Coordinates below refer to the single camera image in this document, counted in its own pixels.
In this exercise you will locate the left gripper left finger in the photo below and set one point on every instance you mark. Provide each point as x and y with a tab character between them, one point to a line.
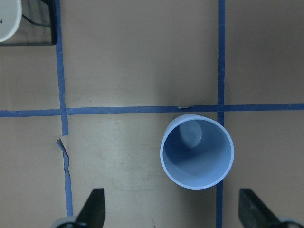
92	214

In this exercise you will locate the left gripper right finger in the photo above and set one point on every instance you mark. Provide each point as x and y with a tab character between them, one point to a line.
253	213

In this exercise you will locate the blue plastic cup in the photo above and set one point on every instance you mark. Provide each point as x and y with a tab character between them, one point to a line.
196	152

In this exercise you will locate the white mug right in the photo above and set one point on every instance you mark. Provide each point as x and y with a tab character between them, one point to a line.
10	18

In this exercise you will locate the black wire mug rack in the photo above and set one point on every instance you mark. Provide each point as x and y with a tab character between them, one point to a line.
38	25

